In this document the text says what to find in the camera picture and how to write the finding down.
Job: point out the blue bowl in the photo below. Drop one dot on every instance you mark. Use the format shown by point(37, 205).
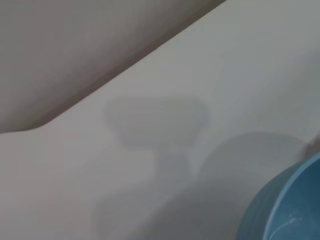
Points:
point(287, 200)

